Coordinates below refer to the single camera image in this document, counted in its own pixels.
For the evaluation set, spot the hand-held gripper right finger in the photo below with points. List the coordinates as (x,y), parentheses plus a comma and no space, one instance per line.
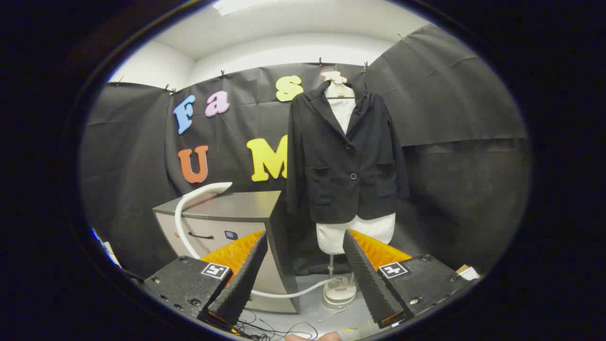
(367,279)

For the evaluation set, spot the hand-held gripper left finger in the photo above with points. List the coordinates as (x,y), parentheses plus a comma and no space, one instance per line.
(246,279)

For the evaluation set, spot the black jacket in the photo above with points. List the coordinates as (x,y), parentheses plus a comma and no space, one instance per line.
(341,189)

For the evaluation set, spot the white garment steamer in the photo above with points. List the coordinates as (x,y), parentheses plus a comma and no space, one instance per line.
(208,189)

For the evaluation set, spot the white mannequin dress form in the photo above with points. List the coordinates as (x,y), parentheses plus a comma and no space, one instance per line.
(331,234)

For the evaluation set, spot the grey cabinet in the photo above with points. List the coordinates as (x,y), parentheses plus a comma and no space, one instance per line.
(236,206)

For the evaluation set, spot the small cardboard piece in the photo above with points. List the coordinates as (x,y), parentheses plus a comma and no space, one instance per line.
(467,273)

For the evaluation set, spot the white paper sheet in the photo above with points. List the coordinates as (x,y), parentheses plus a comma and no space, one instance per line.
(111,253)

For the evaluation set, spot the black backdrop cloth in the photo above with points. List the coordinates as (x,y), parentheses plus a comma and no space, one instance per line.
(450,118)

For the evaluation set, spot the ceiling light panel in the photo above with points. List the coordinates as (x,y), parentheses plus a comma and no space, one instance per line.
(241,5)

